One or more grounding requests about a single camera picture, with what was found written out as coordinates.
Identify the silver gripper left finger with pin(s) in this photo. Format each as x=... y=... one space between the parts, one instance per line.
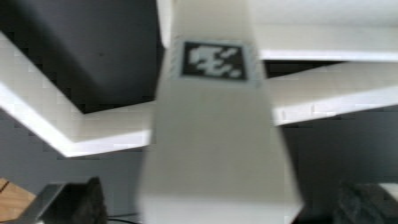
x=67 y=204

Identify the white U-shaped fence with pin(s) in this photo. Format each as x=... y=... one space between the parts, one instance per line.
x=316 y=94

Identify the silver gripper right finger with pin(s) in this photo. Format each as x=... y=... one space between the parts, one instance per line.
x=366 y=203

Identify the white desk top tray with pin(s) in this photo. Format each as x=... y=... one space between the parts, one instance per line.
x=337 y=30

